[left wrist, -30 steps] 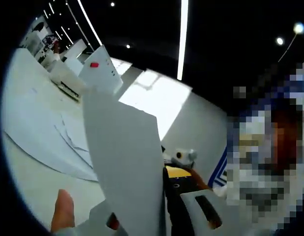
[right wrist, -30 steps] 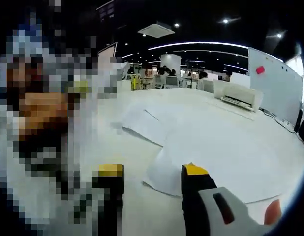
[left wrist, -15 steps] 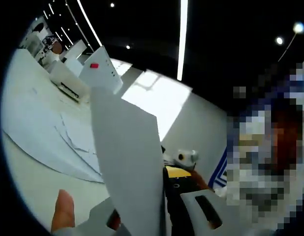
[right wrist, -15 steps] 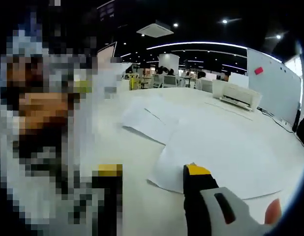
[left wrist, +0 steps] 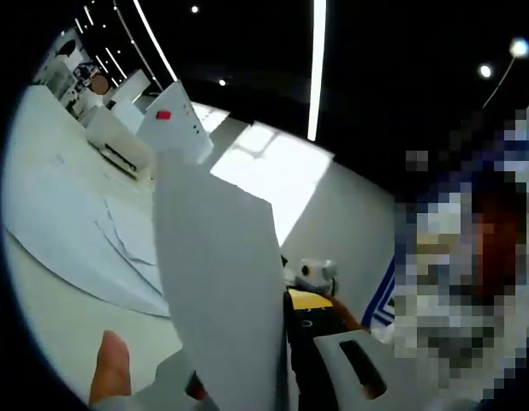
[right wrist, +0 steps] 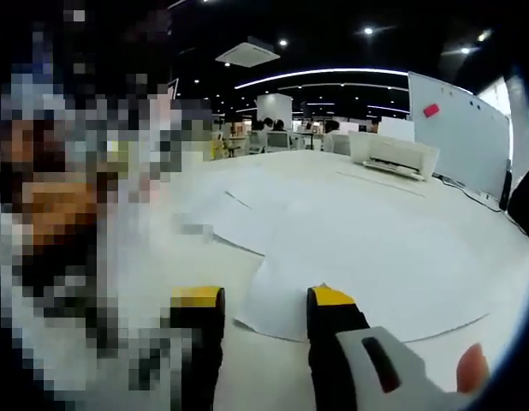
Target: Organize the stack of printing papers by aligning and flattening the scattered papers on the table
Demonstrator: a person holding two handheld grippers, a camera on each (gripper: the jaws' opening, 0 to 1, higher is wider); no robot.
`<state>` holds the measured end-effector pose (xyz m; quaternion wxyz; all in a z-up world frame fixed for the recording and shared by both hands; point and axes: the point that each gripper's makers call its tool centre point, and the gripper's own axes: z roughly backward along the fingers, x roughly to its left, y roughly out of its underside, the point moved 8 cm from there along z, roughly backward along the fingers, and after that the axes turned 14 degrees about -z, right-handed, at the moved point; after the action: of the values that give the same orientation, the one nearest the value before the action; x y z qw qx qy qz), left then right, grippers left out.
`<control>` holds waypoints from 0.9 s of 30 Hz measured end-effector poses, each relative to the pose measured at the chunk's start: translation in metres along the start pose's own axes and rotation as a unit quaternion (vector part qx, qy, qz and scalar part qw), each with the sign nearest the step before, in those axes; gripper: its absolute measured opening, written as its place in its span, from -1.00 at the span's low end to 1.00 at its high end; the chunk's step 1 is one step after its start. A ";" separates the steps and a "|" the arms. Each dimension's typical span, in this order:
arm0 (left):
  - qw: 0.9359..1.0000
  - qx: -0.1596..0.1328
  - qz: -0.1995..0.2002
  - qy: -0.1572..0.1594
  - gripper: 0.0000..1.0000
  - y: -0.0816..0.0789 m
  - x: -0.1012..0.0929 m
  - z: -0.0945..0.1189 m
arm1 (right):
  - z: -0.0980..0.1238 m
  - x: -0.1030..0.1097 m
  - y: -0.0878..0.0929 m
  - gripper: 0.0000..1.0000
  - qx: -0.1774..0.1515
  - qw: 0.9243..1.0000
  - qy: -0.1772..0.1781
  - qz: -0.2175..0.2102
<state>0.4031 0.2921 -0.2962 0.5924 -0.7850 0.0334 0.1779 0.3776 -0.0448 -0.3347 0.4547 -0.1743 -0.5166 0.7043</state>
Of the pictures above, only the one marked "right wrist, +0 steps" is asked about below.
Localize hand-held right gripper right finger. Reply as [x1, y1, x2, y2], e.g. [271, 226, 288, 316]
[306, 283, 474, 411]

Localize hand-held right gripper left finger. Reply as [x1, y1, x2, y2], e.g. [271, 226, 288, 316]
[169, 285, 227, 411]

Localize white printing papers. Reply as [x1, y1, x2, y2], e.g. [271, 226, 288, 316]
[204, 169, 491, 344]

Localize person's right hand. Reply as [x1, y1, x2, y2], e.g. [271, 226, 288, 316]
[455, 343, 490, 394]

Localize white table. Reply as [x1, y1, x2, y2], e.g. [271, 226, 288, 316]
[97, 148, 529, 411]

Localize white printer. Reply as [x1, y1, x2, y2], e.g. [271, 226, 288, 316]
[347, 130, 441, 183]

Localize white office chair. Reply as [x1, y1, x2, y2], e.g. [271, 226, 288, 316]
[265, 130, 292, 153]

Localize white whiteboard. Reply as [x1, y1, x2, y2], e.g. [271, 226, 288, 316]
[407, 70, 513, 203]

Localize black backpack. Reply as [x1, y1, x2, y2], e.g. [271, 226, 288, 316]
[507, 168, 529, 237]

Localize curved ceiling light strip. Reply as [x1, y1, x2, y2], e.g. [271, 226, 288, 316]
[235, 67, 410, 90]

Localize ceiling air vent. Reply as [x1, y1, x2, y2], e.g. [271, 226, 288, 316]
[215, 36, 282, 69]

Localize black cable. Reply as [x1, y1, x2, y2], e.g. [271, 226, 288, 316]
[432, 172, 508, 211]

